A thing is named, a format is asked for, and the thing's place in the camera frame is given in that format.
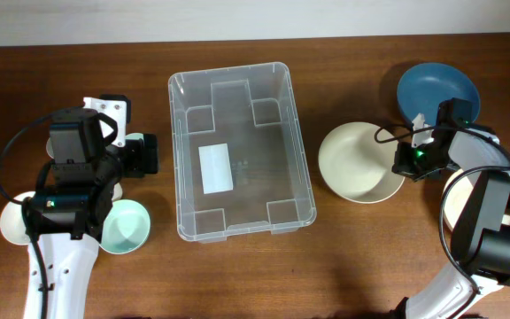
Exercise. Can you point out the mint green cup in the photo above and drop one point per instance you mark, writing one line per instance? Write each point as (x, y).
(135, 136)

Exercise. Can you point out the clear plastic storage bin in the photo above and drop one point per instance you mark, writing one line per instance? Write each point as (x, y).
(252, 109)

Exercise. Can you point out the beige bowl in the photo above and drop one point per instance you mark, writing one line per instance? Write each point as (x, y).
(355, 161)

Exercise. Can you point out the white small bowl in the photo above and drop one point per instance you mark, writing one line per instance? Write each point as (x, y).
(12, 226)

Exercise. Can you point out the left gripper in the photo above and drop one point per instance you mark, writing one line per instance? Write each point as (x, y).
(143, 156)

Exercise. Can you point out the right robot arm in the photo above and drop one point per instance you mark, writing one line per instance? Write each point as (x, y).
(478, 250)

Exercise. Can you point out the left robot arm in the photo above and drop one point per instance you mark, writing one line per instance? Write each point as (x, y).
(65, 217)

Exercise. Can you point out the mint green small bowl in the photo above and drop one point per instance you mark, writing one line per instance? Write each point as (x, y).
(126, 228)

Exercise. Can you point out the grey plastic cup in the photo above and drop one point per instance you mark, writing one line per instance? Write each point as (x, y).
(49, 149)

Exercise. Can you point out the dark blue bowl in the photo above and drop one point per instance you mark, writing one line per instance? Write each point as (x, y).
(422, 88)

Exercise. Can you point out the cream white bowl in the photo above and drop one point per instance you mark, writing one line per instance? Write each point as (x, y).
(457, 199)

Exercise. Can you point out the cream plastic cup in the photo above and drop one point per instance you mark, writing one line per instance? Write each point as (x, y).
(117, 192)

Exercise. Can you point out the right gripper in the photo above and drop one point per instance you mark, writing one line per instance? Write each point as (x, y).
(400, 165)

